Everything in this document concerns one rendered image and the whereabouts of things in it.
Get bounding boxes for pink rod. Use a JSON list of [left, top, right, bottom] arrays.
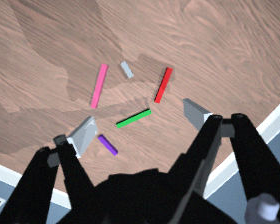
[[91, 63, 109, 109]]

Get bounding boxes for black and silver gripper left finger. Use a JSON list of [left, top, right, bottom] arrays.
[[0, 116, 112, 224]]

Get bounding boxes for green rod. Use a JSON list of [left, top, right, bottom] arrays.
[[116, 108, 151, 128]]

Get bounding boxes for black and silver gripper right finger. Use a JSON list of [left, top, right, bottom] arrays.
[[141, 98, 280, 224]]

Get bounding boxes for red rod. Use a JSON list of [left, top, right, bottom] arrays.
[[154, 67, 173, 103]]

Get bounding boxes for purple rod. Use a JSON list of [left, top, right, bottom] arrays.
[[98, 134, 118, 156]]

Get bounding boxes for grey rod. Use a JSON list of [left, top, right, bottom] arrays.
[[121, 61, 134, 78]]

